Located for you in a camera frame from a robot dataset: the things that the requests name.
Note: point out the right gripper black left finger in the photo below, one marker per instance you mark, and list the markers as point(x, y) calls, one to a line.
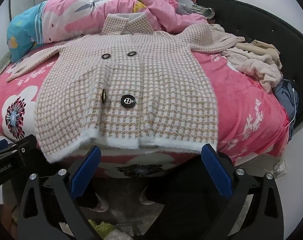
point(66, 185)

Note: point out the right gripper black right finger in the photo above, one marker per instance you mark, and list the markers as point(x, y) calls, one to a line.
point(264, 219)

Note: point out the beige houndstooth knit cardigan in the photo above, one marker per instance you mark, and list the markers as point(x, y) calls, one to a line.
point(128, 87)

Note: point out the pink floral bed blanket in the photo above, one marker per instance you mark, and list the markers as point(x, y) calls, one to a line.
point(251, 121)

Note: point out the dark blue garment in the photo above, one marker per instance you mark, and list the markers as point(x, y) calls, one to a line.
point(289, 99)

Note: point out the pink cartoon print duvet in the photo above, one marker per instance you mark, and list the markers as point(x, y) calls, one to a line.
point(58, 20)

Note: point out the green patterned cloth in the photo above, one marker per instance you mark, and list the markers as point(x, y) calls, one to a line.
point(208, 13)

